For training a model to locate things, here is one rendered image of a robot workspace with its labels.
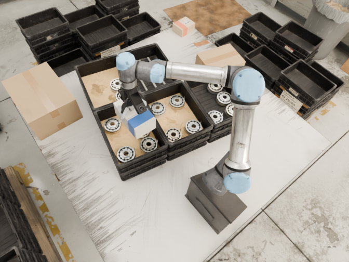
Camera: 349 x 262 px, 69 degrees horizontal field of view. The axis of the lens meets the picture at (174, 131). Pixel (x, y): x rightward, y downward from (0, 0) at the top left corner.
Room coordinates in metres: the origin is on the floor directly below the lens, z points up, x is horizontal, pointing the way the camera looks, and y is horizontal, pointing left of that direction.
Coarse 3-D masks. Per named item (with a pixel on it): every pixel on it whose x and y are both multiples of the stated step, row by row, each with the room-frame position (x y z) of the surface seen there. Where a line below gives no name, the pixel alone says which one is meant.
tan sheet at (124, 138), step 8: (104, 120) 0.84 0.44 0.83; (112, 136) 0.74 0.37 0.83; (120, 136) 0.74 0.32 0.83; (128, 136) 0.75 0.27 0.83; (152, 136) 0.77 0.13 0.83; (112, 144) 0.68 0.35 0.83; (120, 144) 0.69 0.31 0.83; (128, 144) 0.70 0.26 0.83; (136, 144) 0.70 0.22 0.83; (136, 152) 0.65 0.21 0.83
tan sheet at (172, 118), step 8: (168, 104) 1.02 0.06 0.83; (184, 104) 1.04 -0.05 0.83; (168, 112) 0.96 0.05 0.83; (176, 112) 0.97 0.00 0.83; (184, 112) 0.98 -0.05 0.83; (192, 112) 0.99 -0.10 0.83; (160, 120) 0.89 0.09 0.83; (168, 120) 0.90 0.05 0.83; (176, 120) 0.91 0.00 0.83; (184, 120) 0.92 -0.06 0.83; (168, 128) 0.84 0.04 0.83; (184, 128) 0.85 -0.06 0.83; (184, 136) 0.80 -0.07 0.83
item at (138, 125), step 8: (120, 104) 0.76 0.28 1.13; (128, 112) 0.71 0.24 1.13; (136, 112) 0.72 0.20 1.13; (144, 112) 0.73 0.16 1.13; (128, 120) 0.67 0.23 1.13; (136, 120) 0.67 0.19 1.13; (144, 120) 0.68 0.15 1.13; (152, 120) 0.69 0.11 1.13; (128, 128) 0.67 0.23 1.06; (136, 128) 0.63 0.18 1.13; (144, 128) 0.65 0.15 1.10; (152, 128) 0.68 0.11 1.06; (136, 136) 0.62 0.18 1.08
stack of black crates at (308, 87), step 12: (300, 60) 1.90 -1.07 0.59; (288, 72) 1.82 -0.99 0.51; (300, 72) 1.85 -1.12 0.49; (312, 72) 1.79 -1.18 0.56; (276, 84) 1.71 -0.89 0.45; (288, 84) 1.63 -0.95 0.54; (300, 84) 1.70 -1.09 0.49; (312, 84) 1.72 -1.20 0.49; (324, 84) 1.69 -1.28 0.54; (276, 96) 1.66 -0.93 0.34; (300, 96) 1.53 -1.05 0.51; (312, 96) 1.47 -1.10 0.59; (324, 96) 1.50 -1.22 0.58; (300, 108) 1.48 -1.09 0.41; (312, 108) 1.46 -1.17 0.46
